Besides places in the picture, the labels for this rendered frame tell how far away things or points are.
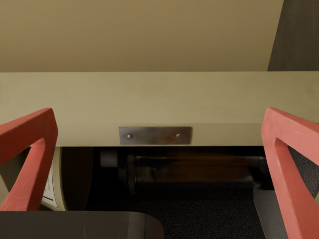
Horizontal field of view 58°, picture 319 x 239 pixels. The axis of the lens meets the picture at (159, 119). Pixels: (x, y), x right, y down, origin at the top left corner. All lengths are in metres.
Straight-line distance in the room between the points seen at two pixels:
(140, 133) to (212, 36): 0.46
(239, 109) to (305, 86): 0.10
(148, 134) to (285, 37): 0.44
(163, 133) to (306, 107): 0.15
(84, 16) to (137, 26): 0.12
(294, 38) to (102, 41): 0.41
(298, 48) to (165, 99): 0.35
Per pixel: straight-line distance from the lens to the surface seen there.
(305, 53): 0.57
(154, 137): 0.28
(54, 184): 0.39
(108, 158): 0.44
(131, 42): 0.70
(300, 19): 0.61
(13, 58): 0.79
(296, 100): 0.34
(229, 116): 0.29
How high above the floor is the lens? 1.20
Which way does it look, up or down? level
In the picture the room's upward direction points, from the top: 90 degrees counter-clockwise
